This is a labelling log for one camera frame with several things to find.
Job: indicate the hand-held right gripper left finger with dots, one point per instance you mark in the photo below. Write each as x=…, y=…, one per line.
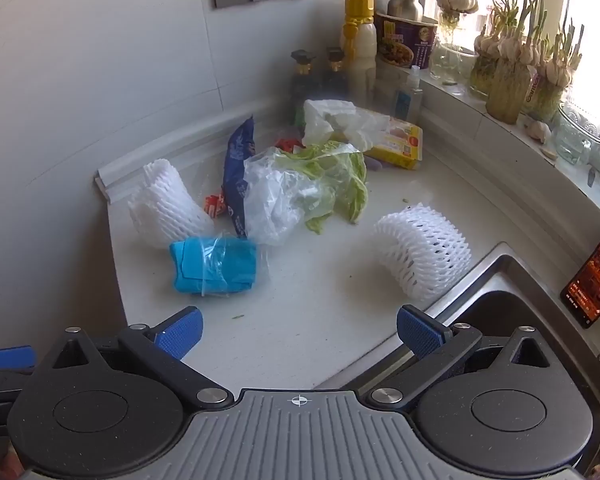
x=180, y=332

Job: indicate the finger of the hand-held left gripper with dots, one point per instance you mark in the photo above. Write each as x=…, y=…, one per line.
x=10, y=357

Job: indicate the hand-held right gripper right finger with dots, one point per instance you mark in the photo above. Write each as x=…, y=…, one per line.
x=420, y=330

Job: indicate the blue packet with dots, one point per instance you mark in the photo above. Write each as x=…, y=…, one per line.
x=215, y=265

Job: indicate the red snack wrapper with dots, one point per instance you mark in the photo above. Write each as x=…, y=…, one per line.
x=215, y=205

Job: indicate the napa cabbage leaf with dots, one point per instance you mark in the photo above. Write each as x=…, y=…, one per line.
x=350, y=185

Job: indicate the clear plastic bag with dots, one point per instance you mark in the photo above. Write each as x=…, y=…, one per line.
x=275, y=200

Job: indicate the purple disposable glove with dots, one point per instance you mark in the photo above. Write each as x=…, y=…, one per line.
x=375, y=165

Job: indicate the white foam fruit net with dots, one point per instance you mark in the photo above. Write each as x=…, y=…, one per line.
x=420, y=250
x=165, y=205

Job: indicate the stainless steel sink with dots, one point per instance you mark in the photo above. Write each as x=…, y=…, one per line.
x=510, y=305

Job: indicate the dark blue snack bag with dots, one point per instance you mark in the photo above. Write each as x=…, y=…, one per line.
x=237, y=170

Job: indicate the black smartphone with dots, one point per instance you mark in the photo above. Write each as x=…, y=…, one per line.
x=592, y=280

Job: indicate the yellow food package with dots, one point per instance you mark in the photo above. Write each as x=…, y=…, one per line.
x=400, y=147

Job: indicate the red crumpled wrapper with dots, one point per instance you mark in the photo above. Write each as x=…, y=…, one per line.
x=289, y=145

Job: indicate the garlic clove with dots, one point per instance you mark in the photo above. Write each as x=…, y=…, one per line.
x=549, y=153

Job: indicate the white crumpled plastic bag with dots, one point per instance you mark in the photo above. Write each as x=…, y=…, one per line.
x=330, y=120

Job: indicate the clear spray bottle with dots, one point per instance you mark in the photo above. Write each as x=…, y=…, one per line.
x=410, y=100

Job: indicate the garlic bulb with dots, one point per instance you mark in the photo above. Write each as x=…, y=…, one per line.
x=537, y=130

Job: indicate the cut glass bowl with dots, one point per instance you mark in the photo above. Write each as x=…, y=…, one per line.
x=577, y=135

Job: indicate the sprouting garlic in jar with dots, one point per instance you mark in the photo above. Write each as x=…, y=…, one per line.
x=510, y=85
x=485, y=65
x=550, y=80

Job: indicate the dark sauce bottle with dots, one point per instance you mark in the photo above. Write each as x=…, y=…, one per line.
x=304, y=80
x=336, y=75

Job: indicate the white bottle with yellow cap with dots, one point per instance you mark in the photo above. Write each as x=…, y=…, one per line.
x=358, y=50

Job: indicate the purple instant noodle cup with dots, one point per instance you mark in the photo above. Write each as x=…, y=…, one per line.
x=405, y=40

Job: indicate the stainless steel bottle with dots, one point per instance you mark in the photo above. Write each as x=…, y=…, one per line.
x=405, y=2

